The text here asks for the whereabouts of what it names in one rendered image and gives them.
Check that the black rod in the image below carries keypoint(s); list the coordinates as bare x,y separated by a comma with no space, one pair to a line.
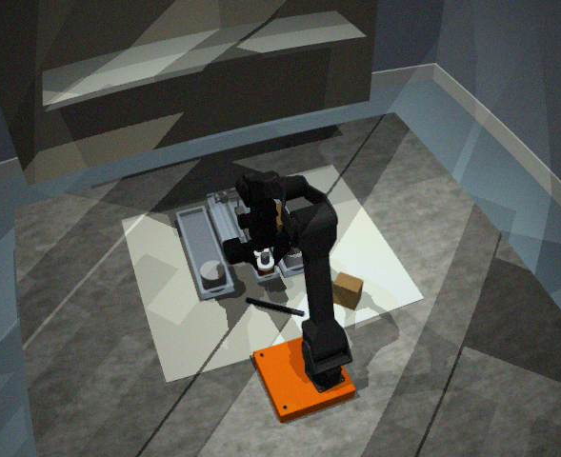
274,306

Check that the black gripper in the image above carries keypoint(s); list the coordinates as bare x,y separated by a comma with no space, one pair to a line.
260,239

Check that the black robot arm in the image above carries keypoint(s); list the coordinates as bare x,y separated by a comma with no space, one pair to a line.
325,347

